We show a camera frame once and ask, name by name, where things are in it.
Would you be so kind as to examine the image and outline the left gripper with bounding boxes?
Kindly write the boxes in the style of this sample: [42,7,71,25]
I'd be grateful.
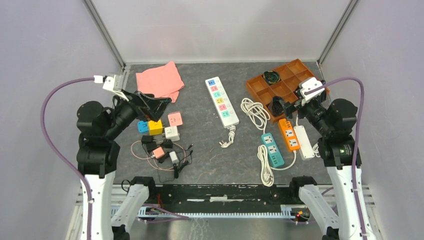
[104,87,172,138]

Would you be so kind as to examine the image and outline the blue cube socket adapter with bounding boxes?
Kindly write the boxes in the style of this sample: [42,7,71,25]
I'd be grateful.
[137,120,149,134]

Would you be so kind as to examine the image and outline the yellow cube socket adapter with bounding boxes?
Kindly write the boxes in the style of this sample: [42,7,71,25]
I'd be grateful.
[147,119,164,136]

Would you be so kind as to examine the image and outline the pink cube socket adapter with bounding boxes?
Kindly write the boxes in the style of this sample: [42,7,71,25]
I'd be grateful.
[167,111,183,127]

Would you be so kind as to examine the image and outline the white long power strip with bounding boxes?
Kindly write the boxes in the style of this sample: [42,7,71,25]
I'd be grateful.
[204,76,240,149]

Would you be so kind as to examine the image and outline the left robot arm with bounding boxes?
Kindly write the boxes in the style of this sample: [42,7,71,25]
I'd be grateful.
[76,91,172,240]

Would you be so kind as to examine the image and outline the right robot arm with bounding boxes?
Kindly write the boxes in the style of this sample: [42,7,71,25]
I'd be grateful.
[283,89,376,240]

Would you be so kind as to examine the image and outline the white printed plug adapter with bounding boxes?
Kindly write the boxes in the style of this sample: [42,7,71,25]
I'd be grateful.
[164,126,180,142]

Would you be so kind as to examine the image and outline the orange divided tray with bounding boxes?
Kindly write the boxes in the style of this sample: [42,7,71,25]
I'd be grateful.
[245,59,323,113]

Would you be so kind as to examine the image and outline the pink cloth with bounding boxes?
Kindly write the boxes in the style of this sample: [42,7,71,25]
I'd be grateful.
[135,61,185,104]

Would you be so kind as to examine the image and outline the orange power strip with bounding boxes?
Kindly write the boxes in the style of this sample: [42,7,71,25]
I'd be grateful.
[278,118,300,152]

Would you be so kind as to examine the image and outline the black power adapter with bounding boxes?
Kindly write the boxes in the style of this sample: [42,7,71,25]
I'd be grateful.
[141,135,174,153]

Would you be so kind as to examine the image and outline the white small power strip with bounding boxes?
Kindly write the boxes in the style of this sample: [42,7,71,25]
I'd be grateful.
[293,125,316,161]

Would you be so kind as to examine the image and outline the small pink charger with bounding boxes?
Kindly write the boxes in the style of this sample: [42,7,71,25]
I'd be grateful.
[152,146,165,159]

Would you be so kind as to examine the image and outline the teal power strip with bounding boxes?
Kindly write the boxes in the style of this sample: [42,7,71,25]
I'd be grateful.
[261,133,285,169]

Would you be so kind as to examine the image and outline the white usb charger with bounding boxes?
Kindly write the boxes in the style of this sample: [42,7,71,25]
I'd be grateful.
[169,151,180,165]

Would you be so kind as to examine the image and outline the black coiled strap front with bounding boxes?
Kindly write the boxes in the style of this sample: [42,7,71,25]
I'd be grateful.
[268,96,286,117]

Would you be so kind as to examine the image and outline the green black coiled strap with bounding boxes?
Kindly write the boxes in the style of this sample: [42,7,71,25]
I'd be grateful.
[262,70,282,86]

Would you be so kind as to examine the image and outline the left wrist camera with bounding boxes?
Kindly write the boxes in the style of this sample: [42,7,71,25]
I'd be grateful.
[93,74,129,102]

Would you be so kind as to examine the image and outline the white coiled cable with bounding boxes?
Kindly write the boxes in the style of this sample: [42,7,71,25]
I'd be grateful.
[240,97,272,133]

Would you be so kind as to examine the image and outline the black thin cables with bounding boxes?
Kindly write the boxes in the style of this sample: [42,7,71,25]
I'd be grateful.
[130,139,195,183]

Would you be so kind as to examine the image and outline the white bundled teal-strip cable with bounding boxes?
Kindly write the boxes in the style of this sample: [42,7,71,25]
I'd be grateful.
[257,144,297,188]

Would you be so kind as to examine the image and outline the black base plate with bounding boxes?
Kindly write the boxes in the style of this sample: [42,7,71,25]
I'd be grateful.
[146,184,305,214]

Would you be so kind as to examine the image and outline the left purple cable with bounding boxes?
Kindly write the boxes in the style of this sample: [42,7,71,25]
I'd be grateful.
[40,77,190,240]

